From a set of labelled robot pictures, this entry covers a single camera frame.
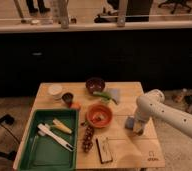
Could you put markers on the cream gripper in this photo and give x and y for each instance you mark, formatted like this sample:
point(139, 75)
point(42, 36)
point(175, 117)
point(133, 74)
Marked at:
point(138, 127)

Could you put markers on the blue sponge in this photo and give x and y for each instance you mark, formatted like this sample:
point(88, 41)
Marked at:
point(129, 123)

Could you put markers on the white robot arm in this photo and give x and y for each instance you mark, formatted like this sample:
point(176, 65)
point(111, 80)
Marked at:
point(151, 104)

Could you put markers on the orange bowl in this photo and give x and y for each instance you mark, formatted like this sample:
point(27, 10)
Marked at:
point(99, 115)

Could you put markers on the grey cloth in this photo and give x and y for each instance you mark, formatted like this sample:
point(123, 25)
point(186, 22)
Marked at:
point(115, 94)

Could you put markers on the green vegetable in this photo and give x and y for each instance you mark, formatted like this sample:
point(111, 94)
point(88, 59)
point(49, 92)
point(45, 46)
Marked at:
point(105, 95)

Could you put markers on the dark grape bunch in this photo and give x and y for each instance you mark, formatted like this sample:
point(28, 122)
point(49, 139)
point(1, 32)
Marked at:
point(87, 139)

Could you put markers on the dark red bowl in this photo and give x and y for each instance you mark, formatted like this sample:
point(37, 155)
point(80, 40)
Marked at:
point(95, 84)

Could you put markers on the orange carrot piece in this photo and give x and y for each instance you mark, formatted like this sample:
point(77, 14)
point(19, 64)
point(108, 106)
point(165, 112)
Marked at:
point(76, 106)

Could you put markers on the small dark cup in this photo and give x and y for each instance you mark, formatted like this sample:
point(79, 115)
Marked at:
point(67, 98)

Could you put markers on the yellow corn cob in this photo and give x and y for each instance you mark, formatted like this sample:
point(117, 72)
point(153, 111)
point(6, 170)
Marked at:
point(58, 124)

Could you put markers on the white cup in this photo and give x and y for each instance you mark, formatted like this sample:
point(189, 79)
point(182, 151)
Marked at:
point(55, 91)

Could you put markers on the white tongs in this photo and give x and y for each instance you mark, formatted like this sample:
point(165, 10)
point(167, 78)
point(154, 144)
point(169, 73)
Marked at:
point(58, 139)

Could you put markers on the green plastic tray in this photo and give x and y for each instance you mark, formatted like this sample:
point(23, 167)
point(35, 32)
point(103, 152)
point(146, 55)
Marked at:
point(43, 153)

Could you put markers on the black chair base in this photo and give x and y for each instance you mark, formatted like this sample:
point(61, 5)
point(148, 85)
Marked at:
point(5, 150)

